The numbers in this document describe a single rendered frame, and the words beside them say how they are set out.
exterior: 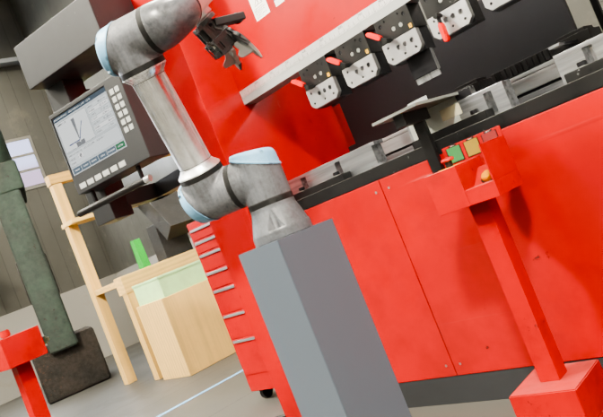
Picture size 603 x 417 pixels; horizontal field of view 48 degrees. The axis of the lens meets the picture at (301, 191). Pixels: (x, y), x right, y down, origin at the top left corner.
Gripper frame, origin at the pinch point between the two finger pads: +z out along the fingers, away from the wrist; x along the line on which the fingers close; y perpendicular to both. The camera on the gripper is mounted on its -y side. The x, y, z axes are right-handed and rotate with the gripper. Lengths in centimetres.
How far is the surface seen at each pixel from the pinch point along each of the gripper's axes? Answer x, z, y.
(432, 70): 17, 44, -39
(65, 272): -858, 130, -23
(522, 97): 27, 73, -54
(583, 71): 68, 60, -37
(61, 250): -863, 106, -44
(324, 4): -15, 7, -48
